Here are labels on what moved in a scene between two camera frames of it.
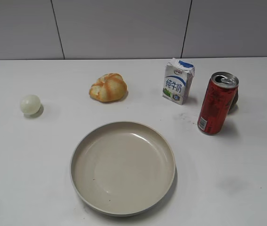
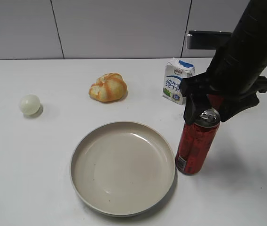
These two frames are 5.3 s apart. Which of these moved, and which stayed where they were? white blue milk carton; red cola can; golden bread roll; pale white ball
Moved: red cola can
Stayed: pale white ball; golden bread roll; white blue milk carton
